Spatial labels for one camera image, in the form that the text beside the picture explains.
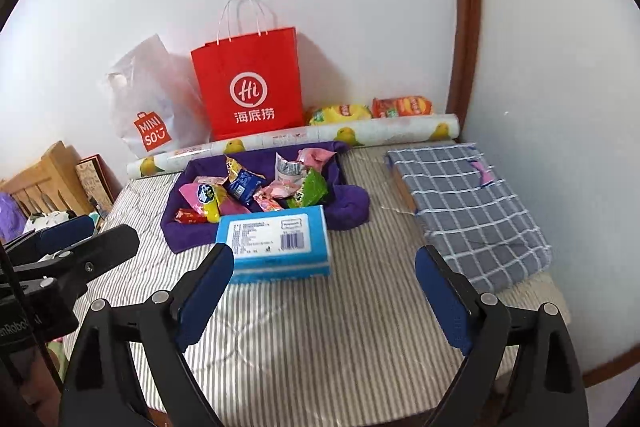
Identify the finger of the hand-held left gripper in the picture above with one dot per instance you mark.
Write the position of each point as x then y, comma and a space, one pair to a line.
65, 229
100, 252

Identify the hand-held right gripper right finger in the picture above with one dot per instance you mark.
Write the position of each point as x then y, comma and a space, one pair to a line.
440, 297

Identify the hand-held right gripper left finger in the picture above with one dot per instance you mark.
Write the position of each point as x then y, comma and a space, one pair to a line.
205, 292

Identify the red snack packet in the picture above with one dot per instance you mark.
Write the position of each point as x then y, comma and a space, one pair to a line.
190, 217

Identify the pink yellow snack packet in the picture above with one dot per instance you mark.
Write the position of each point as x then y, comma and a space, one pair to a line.
207, 199

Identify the pink white candy packet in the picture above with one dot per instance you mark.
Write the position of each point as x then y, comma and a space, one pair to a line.
210, 180

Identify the blue snack packet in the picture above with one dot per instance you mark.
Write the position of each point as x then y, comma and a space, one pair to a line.
244, 186

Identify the green snack packet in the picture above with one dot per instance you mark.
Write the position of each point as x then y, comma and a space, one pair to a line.
310, 192

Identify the white black-print pillow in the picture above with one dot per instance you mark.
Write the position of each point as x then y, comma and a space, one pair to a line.
50, 218

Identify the patterned book box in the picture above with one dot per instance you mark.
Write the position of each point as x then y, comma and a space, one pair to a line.
92, 182

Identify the wooden headboard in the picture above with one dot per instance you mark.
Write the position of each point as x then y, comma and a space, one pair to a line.
45, 177

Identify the purple plush toy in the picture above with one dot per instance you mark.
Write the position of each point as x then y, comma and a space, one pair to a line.
10, 217

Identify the blue tissue pack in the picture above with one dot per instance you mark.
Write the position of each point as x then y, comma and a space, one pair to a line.
280, 257

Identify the grey checked folded cloth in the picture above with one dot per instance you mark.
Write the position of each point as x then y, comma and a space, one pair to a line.
465, 207

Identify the brown flat board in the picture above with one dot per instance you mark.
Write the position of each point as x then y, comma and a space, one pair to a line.
402, 187

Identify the striped quilted pad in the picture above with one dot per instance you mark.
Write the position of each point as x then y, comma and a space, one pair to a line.
325, 332

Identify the white plastic shopping bag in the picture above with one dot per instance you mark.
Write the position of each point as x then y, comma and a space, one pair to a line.
160, 97

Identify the printed paper roll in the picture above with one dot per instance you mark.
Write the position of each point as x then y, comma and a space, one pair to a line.
400, 127

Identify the wooden baseboard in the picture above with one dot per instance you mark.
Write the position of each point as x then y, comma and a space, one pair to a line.
612, 371

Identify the orange chip bag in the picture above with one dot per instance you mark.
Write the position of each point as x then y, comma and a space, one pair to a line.
400, 107

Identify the yellow chip bag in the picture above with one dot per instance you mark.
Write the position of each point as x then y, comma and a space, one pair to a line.
335, 114

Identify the red paper bag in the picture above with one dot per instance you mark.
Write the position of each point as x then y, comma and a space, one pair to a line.
250, 62

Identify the wooden door frame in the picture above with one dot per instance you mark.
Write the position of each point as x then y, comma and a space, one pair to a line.
465, 7

